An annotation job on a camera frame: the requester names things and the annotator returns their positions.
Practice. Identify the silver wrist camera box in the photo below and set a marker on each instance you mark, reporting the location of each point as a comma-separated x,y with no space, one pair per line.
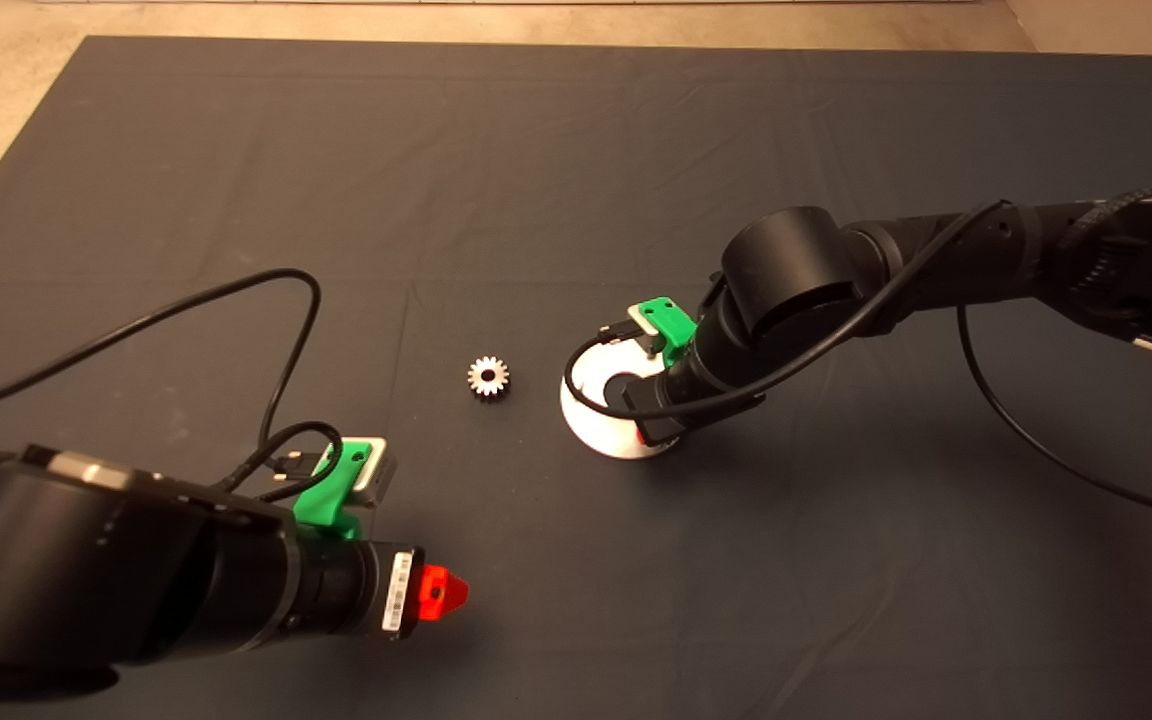
376,473
641,320

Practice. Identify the green left camera mount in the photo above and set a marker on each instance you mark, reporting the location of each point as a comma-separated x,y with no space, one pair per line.
324,500

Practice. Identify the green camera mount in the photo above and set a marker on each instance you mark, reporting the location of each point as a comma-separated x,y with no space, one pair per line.
324,500
671,325

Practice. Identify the green right camera mount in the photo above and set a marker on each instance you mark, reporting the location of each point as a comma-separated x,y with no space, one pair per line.
671,325

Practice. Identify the small steel planetary gear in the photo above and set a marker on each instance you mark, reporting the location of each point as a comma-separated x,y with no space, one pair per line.
487,378

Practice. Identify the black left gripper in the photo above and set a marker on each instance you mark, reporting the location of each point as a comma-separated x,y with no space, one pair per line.
348,590

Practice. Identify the dark grey table cloth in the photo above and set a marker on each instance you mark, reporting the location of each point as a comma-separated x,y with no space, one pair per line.
576,150

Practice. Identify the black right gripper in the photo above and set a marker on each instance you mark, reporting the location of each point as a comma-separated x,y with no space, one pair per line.
691,395

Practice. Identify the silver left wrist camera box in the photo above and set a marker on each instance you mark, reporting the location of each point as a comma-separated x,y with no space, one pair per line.
376,473

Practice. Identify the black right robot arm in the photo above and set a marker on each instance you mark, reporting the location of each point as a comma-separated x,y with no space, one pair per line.
796,280

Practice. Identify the round metal carrier plate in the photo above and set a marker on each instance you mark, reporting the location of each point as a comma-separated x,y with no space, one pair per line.
596,435

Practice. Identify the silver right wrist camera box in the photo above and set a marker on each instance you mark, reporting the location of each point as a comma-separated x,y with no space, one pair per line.
641,320

